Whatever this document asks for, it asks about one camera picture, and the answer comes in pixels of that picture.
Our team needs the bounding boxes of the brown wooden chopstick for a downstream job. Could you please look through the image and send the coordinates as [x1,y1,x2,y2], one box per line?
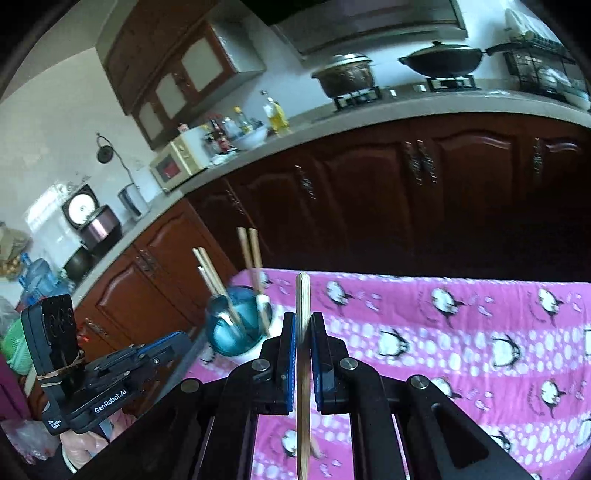
[238,227,256,290]
[249,228,270,336]

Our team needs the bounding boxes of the person's left hand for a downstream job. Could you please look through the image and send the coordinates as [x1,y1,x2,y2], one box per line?
[59,410,136,473]

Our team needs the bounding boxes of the white teal-rimmed utensil holder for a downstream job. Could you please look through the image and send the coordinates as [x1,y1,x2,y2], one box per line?
[199,286,273,365]

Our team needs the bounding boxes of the silver spoon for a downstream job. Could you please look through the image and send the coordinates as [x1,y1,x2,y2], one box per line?
[205,296,238,334]

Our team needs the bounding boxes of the brown chopstick in holder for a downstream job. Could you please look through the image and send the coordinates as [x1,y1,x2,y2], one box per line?
[198,266,232,325]

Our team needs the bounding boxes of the light bamboo chopstick in holder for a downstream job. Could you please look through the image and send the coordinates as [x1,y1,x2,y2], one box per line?
[191,247,246,333]

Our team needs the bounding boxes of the rice cooker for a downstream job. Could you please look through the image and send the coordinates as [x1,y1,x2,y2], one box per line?
[61,184,122,257]

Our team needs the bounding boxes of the pink penguin tablecloth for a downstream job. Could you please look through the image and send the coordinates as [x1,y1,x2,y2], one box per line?
[181,268,591,480]

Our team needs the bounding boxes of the steel kettle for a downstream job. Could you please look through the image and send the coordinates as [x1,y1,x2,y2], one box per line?
[117,183,150,221]

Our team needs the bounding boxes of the dark wooden base cabinets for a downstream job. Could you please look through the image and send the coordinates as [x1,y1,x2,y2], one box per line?
[74,113,590,360]

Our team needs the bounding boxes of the white ceramic bowl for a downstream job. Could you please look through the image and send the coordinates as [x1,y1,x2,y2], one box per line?
[231,125,269,151]

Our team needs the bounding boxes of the cream microwave oven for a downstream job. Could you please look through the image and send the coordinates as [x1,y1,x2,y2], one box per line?
[149,127,215,192]

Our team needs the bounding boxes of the yellow oil bottle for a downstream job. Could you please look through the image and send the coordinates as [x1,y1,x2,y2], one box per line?
[260,90,290,135]

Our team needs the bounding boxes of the dark sauce bottle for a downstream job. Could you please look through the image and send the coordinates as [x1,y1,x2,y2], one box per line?
[209,117,232,154]

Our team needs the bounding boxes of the dark cooking pot with lid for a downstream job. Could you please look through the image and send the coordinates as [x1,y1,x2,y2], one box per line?
[311,53,376,99]

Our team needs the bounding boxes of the gas stove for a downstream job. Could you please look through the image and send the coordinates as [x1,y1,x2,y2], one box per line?
[332,74,479,112]

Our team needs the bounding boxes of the black wok with lid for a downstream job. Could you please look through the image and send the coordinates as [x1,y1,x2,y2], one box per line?
[399,41,515,78]

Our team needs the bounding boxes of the wooden upper cabinets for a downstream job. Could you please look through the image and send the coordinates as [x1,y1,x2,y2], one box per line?
[101,1,266,150]

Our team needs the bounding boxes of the steel range hood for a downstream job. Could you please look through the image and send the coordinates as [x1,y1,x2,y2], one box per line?
[243,0,468,58]

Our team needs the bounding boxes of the black dish drying rack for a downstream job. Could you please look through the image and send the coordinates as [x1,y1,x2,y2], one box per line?
[502,41,590,112]

